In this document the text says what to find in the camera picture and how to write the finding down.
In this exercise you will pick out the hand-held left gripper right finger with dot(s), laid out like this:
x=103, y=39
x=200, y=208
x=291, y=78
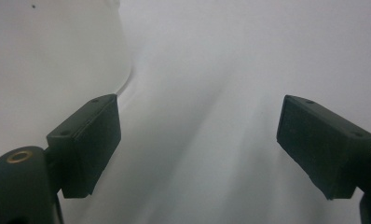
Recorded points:
x=317, y=146

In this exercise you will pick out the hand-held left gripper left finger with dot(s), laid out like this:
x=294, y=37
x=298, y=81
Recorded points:
x=87, y=146

